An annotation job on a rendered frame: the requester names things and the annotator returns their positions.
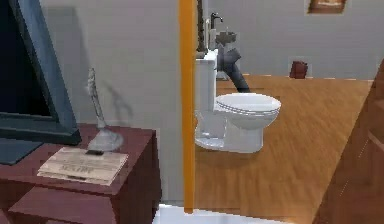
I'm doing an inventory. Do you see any white toilet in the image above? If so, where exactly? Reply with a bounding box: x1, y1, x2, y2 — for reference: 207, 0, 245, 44
194, 48, 282, 154

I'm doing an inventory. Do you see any white soap dispenser bottle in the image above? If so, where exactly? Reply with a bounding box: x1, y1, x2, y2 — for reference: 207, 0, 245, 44
205, 12, 224, 52

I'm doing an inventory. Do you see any dark red wooden cabinet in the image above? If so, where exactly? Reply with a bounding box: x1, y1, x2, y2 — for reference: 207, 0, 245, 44
0, 123, 163, 224

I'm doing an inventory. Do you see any grey statuette on base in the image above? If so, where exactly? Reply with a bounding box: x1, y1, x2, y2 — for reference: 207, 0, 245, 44
85, 67, 125, 156

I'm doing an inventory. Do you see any dark red small box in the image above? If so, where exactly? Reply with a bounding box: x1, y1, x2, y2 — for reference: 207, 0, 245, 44
288, 60, 309, 80

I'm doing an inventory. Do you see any beige folded newspaper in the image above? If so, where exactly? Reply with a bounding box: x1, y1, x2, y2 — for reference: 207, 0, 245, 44
36, 146, 130, 187

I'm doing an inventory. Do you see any dark grey television set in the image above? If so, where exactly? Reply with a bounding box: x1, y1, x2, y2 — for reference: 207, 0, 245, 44
0, 0, 83, 166

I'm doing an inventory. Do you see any brown wooden door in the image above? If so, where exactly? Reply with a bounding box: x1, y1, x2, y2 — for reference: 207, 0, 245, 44
312, 58, 384, 224

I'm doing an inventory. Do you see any orange door frame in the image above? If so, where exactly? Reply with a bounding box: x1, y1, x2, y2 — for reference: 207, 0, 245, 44
178, 0, 198, 214

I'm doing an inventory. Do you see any brown framed wall picture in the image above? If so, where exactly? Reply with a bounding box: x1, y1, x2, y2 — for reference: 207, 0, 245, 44
306, 0, 348, 15

